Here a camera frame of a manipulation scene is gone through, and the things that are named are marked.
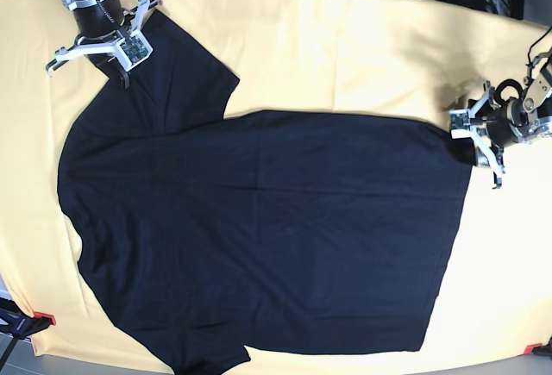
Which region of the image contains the yellow tablecloth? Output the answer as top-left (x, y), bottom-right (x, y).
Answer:
top-left (1, 0), bottom-right (551, 374)

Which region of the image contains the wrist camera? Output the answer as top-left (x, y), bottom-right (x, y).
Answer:
top-left (449, 109), bottom-right (471, 140)
top-left (117, 32), bottom-right (154, 71)

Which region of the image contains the red black clamp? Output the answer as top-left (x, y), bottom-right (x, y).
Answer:
top-left (1, 297), bottom-right (56, 349)
top-left (524, 339), bottom-right (552, 359)

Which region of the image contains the left red black clamp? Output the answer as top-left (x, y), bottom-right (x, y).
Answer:
top-left (1, 297), bottom-right (56, 349)

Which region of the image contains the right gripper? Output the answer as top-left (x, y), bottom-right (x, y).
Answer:
top-left (46, 0), bottom-right (162, 89)

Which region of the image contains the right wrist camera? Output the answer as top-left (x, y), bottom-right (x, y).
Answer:
top-left (117, 32), bottom-right (154, 71)

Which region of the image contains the black T-shirt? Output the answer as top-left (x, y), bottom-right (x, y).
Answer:
top-left (57, 12), bottom-right (472, 374)

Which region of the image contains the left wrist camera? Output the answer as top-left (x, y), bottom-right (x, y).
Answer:
top-left (449, 109), bottom-right (471, 140)

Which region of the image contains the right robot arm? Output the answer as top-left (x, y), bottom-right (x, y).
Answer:
top-left (46, 0), bottom-right (162, 89)

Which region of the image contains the right red black clamp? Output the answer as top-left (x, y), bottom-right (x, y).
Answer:
top-left (524, 339), bottom-right (552, 359)

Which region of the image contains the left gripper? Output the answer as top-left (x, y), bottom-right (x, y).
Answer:
top-left (467, 80), bottom-right (524, 188)

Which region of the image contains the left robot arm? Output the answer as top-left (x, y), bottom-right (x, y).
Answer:
top-left (467, 50), bottom-right (551, 190)

